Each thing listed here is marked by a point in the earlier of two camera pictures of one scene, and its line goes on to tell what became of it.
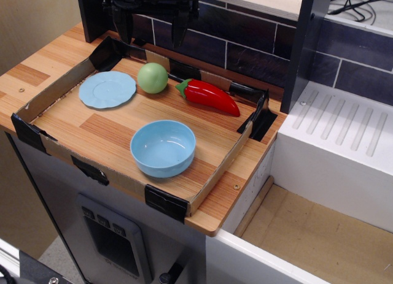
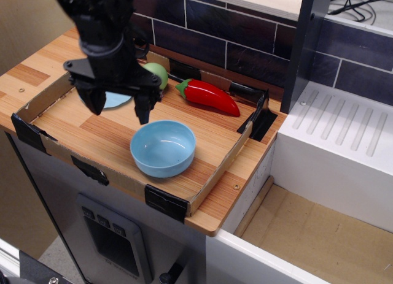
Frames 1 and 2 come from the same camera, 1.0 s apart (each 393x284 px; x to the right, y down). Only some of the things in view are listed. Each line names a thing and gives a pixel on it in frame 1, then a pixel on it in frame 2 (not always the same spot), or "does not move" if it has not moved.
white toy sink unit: (319, 209) does not move
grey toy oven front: (113, 237) does not move
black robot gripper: (183, 4) to (112, 68)
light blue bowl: (163, 148) does not move
